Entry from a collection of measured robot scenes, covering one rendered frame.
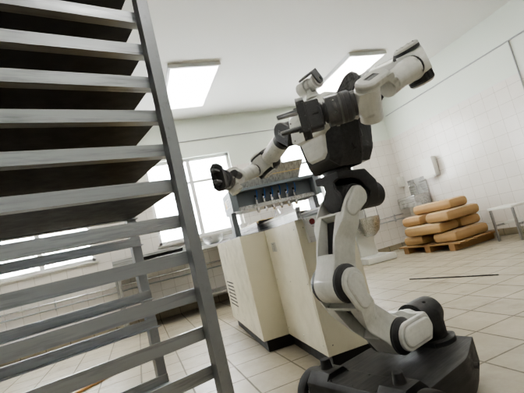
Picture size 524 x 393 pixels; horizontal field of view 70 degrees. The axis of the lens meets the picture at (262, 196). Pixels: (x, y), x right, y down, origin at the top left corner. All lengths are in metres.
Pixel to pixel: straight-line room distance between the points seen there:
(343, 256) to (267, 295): 1.38
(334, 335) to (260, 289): 0.76
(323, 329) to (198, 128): 4.79
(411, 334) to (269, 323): 1.35
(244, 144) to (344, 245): 5.14
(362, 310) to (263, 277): 1.40
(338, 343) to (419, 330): 0.64
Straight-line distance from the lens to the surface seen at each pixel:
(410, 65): 1.21
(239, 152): 6.42
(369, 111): 1.09
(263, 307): 2.76
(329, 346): 2.19
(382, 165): 7.63
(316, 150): 1.54
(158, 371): 1.36
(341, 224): 1.45
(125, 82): 1.01
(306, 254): 2.10
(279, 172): 2.91
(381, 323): 1.59
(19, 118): 0.92
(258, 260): 2.73
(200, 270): 0.90
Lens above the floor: 0.78
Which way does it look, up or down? 6 degrees up
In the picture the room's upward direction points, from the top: 14 degrees counter-clockwise
